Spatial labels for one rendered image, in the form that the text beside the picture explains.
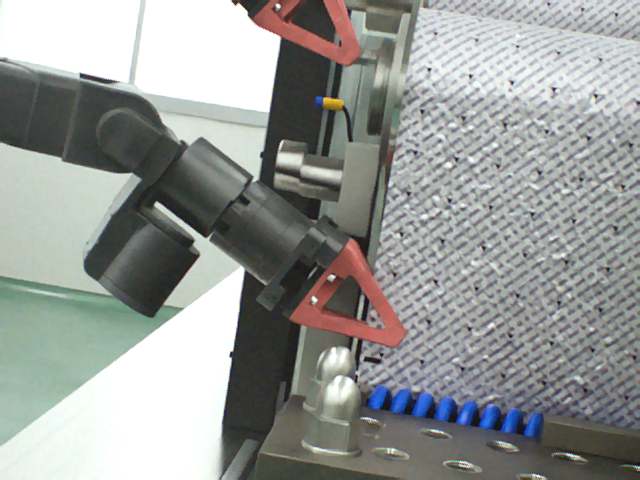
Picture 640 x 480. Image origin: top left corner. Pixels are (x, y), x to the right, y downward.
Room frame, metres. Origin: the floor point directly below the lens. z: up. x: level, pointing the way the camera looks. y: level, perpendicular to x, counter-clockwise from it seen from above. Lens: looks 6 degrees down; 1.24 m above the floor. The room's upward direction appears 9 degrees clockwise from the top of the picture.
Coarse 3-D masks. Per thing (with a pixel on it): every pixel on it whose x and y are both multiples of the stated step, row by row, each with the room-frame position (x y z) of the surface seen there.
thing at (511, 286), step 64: (448, 192) 0.94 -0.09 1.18; (512, 192) 0.94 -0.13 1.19; (576, 192) 0.93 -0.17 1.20; (384, 256) 0.94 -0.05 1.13; (448, 256) 0.94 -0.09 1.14; (512, 256) 0.94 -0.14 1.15; (576, 256) 0.93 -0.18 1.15; (448, 320) 0.94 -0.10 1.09; (512, 320) 0.94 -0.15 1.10; (576, 320) 0.93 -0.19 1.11; (384, 384) 0.94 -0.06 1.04; (448, 384) 0.94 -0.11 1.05; (512, 384) 0.93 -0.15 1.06; (576, 384) 0.93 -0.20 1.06
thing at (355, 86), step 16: (352, 16) 1.99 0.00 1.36; (368, 32) 1.98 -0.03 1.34; (384, 32) 1.98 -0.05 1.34; (352, 80) 1.99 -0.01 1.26; (368, 80) 1.98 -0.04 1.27; (352, 96) 1.99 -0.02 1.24; (368, 96) 1.98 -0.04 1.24; (336, 112) 1.99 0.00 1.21; (352, 112) 1.98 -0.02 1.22; (336, 128) 1.99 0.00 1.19; (352, 128) 1.98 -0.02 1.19; (336, 144) 1.99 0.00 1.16; (384, 176) 1.98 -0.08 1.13; (320, 208) 1.99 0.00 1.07; (336, 208) 1.98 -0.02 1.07; (368, 256) 1.98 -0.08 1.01
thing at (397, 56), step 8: (408, 16) 0.99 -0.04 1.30; (400, 24) 0.98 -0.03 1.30; (400, 32) 0.97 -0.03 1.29; (400, 40) 0.96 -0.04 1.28; (400, 48) 0.96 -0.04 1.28; (400, 56) 0.95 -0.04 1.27; (392, 64) 0.95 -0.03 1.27; (400, 64) 0.95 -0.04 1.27; (392, 72) 0.95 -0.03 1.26; (392, 80) 0.95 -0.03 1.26; (392, 88) 0.95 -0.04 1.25; (392, 96) 0.95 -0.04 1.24; (392, 104) 0.95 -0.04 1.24; (384, 112) 0.95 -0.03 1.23; (392, 112) 0.95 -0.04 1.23; (384, 120) 0.96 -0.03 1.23; (384, 128) 0.96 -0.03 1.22; (384, 136) 0.96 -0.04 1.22; (384, 144) 0.97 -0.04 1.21; (384, 152) 0.97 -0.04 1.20; (384, 160) 0.98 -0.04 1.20
